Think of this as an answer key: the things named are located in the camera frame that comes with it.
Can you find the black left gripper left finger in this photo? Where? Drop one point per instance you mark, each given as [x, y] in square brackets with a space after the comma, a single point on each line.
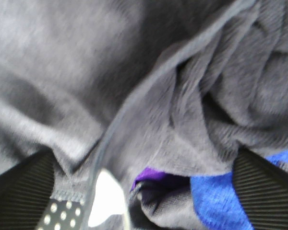
[25, 191]

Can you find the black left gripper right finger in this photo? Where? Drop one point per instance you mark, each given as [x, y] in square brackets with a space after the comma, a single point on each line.
[262, 190]

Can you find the dark grey towel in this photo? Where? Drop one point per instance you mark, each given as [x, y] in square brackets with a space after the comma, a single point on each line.
[179, 86]

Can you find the blue towel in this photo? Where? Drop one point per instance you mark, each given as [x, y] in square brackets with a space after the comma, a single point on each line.
[216, 202]

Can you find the grey perforated plastic basket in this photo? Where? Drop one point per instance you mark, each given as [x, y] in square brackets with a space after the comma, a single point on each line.
[61, 215]

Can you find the white care label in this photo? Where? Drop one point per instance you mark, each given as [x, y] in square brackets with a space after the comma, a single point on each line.
[109, 199]

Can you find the purple cloth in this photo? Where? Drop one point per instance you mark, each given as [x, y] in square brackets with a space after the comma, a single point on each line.
[163, 179]

